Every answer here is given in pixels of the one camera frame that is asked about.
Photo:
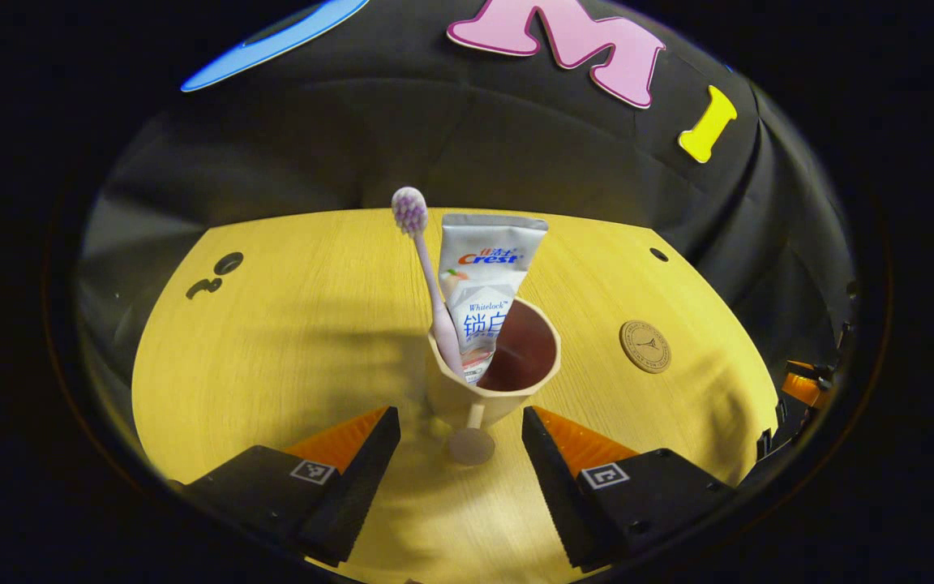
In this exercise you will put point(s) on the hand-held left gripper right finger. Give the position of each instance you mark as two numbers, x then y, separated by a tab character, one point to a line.
556	487

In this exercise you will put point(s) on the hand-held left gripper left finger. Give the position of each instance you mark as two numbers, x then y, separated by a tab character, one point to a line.
362	487

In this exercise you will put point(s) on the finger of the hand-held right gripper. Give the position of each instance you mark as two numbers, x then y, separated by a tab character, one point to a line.
806	385
781	430

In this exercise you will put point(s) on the round wooden coaster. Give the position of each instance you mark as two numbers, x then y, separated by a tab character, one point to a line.
645	346

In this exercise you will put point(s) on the pink toothbrush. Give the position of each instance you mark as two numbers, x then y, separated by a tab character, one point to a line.
432	284

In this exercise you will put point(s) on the white toothpaste tube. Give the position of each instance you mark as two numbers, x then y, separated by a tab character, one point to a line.
487	276

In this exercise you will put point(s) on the wooden desktop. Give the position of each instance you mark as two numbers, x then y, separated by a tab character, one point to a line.
289	341

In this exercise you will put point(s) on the black backdrop cloth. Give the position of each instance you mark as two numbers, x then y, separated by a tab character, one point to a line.
434	138

